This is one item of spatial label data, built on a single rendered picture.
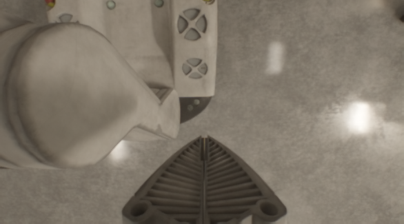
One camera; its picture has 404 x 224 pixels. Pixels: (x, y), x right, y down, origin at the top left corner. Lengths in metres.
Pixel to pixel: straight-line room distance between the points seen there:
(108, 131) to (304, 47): 0.96
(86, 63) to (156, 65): 0.42
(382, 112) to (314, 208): 0.71
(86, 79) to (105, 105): 0.04
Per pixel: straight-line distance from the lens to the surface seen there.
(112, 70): 0.23
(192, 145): 0.16
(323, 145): 1.19
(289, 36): 0.99
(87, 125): 0.19
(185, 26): 0.53
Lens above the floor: 0.86
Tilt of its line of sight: 80 degrees down
